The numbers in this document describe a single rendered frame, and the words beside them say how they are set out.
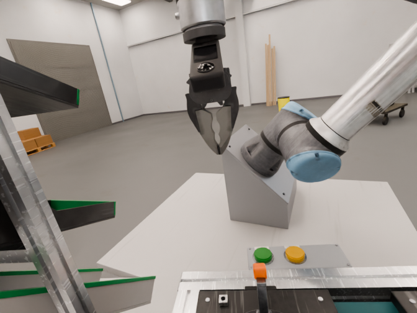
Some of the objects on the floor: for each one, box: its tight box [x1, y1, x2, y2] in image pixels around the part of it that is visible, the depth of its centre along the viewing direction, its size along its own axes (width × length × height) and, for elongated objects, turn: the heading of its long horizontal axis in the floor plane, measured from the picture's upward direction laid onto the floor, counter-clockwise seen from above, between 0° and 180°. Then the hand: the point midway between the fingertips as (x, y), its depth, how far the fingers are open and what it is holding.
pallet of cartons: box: [17, 127, 56, 156], centre depth 717 cm, size 129×99×72 cm
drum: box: [277, 96, 290, 112], centre depth 674 cm, size 35×35×57 cm
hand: (218, 149), depth 41 cm, fingers closed
